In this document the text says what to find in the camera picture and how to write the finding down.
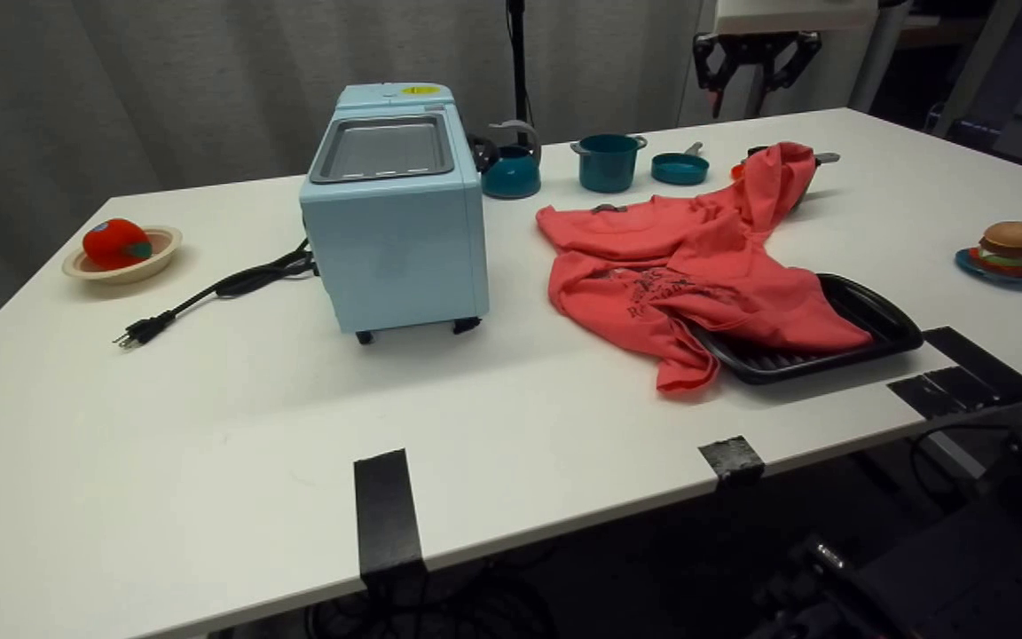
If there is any orange printed sweatshirt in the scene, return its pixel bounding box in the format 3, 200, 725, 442
536, 139, 875, 402

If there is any light blue toaster oven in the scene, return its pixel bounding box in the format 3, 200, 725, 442
297, 79, 494, 348

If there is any teal toy kettle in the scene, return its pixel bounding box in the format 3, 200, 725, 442
468, 116, 545, 201

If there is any teal toy pot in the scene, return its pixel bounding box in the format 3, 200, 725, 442
568, 129, 650, 200

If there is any teal toy frying pan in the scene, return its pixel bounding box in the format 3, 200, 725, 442
647, 139, 713, 188

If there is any long black tape strip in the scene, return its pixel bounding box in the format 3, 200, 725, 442
924, 322, 1022, 408
350, 448, 428, 587

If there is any small black tape piece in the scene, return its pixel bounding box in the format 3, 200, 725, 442
695, 433, 770, 481

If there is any black ribbed baking tray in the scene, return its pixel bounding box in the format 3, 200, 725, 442
682, 268, 931, 387

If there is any red fruit on plate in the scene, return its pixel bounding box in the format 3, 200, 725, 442
59, 222, 183, 286

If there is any square black tape piece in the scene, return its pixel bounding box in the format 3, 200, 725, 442
887, 376, 939, 422
915, 364, 989, 410

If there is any grey curtain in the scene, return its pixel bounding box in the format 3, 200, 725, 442
0, 0, 715, 348

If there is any blue plate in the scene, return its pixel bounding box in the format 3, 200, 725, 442
950, 241, 1022, 290

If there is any toy burger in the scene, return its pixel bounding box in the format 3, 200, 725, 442
965, 216, 1022, 285

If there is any black camera stand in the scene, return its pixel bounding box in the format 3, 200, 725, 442
505, 0, 536, 124

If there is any black toaster power cord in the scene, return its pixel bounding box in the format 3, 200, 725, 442
111, 238, 318, 351

